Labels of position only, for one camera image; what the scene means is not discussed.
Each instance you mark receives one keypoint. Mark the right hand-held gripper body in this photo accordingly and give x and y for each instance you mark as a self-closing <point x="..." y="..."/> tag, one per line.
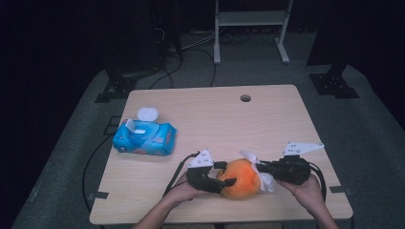
<point x="293" y="171"/>

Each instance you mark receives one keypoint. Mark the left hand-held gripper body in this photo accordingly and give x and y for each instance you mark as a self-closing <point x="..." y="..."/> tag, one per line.
<point x="199" y="181"/>

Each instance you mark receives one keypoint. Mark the orange plush toy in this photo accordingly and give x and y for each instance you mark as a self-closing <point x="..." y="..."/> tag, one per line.
<point x="242" y="181"/>

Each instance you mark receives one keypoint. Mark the white wet wipe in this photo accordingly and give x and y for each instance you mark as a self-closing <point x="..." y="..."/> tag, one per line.
<point x="266" y="183"/>
<point x="139" y="131"/>

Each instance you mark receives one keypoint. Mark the blue wet wipe pack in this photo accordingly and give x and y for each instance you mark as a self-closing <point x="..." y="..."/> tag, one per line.
<point x="153" y="143"/>

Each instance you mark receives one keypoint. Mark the person's left hand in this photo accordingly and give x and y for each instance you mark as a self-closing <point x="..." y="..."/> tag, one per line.
<point x="183" y="194"/>

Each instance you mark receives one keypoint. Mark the person's right hand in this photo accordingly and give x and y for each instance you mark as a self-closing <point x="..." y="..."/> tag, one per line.
<point x="307" y="194"/>

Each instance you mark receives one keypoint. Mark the black stand base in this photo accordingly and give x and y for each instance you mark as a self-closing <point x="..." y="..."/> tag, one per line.
<point x="332" y="84"/>
<point x="119" y="87"/>

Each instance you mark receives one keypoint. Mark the white metal stand frame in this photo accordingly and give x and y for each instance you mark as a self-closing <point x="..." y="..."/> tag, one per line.
<point x="251" y="18"/>

